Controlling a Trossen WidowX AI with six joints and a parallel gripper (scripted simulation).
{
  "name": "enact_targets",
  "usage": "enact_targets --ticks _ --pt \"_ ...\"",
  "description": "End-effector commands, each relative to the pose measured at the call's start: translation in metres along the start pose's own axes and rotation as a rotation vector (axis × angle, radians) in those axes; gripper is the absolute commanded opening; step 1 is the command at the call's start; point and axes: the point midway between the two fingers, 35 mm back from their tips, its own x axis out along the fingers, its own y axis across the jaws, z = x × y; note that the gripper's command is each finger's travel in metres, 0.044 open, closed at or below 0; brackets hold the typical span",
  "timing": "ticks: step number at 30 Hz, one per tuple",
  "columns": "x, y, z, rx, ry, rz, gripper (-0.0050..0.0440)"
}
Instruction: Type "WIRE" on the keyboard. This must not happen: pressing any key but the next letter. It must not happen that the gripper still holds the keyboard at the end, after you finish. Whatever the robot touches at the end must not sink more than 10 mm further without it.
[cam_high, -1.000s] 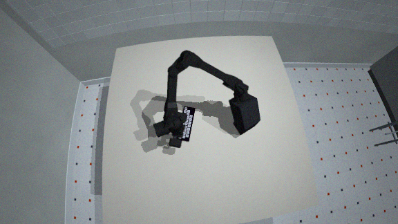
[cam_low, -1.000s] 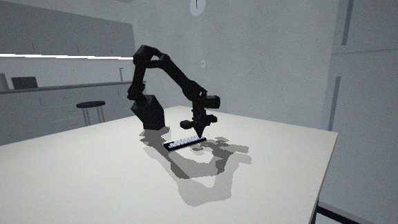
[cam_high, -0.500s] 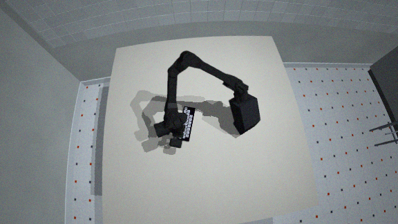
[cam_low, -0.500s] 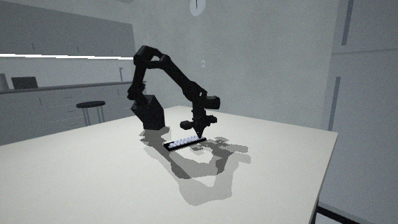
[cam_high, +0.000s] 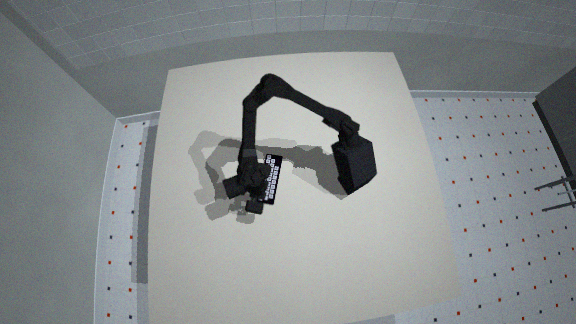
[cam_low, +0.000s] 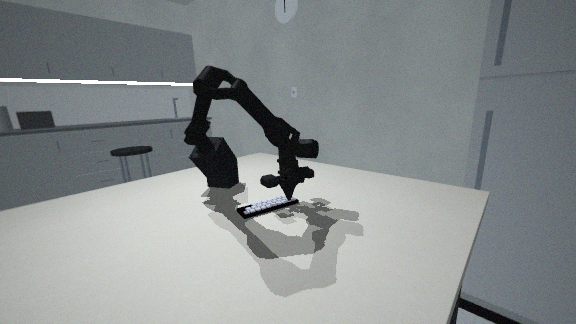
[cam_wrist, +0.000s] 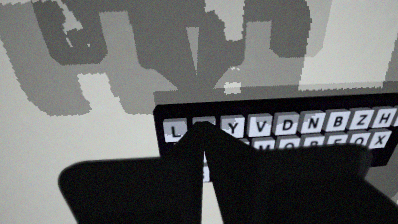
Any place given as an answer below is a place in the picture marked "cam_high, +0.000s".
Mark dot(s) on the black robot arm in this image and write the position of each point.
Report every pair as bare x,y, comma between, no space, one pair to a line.
272,85

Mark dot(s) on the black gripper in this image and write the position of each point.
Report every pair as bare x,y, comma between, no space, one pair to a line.
254,206

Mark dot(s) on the black keyboard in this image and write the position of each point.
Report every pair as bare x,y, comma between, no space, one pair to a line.
275,162

